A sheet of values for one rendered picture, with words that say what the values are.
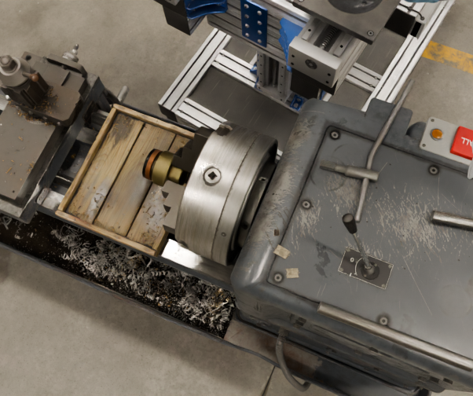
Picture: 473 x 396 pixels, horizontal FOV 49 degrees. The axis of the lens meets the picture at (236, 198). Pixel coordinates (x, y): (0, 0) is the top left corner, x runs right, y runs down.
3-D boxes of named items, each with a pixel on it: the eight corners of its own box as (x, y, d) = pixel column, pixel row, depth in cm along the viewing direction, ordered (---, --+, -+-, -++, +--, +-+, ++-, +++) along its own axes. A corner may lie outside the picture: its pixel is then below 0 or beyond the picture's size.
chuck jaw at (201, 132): (222, 173, 123) (232, 130, 116) (214, 183, 119) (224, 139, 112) (179, 156, 125) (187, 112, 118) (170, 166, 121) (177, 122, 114)
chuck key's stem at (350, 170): (318, 170, 105) (375, 184, 103) (319, 166, 103) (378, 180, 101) (320, 160, 105) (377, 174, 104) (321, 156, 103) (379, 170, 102)
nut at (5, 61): (20, 62, 128) (14, 53, 125) (12, 75, 127) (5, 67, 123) (6, 56, 128) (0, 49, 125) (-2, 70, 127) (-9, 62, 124)
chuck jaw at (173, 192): (210, 195, 120) (188, 240, 115) (210, 203, 124) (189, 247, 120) (166, 177, 121) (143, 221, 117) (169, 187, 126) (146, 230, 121)
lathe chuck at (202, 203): (266, 155, 140) (261, 114, 109) (221, 265, 135) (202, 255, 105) (236, 143, 141) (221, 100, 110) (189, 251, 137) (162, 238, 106)
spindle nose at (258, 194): (282, 177, 133) (281, 155, 112) (251, 254, 130) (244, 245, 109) (271, 172, 133) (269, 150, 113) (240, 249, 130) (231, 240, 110)
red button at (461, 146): (485, 139, 106) (489, 134, 104) (477, 164, 105) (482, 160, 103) (456, 129, 107) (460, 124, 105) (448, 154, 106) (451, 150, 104)
